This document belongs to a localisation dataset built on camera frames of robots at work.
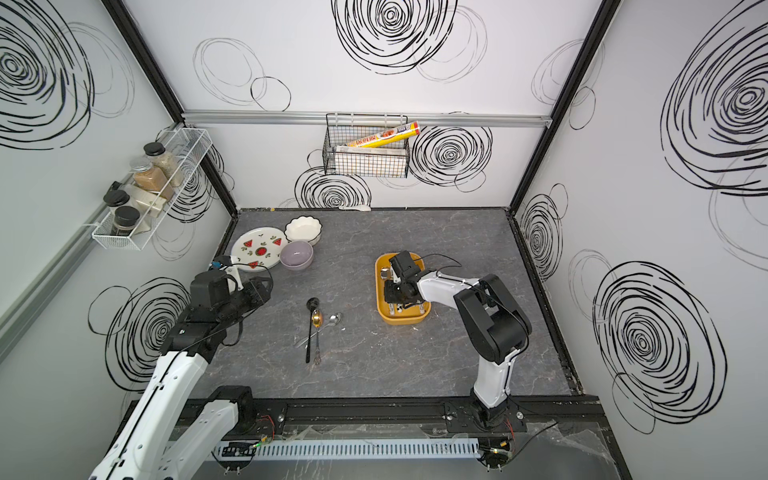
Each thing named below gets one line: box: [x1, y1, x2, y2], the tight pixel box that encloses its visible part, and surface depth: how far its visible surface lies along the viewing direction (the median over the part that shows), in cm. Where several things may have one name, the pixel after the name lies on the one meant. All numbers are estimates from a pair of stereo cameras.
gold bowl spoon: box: [311, 309, 323, 365], surface depth 91 cm
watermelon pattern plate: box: [231, 226, 285, 272], surface depth 111 cm
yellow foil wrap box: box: [347, 121, 421, 148], surface depth 91 cm
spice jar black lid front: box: [103, 190, 130, 207], surface depth 64 cm
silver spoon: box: [294, 312, 342, 348], surface depth 91 cm
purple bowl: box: [280, 240, 314, 271], surface depth 104 cm
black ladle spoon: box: [306, 297, 320, 364], surface depth 95 cm
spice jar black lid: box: [143, 142, 185, 187], surface depth 76 cm
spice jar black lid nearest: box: [110, 206, 140, 236], surface depth 64 cm
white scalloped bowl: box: [284, 215, 323, 246], surface depth 114 cm
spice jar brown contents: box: [130, 157, 173, 199], surface depth 72 cm
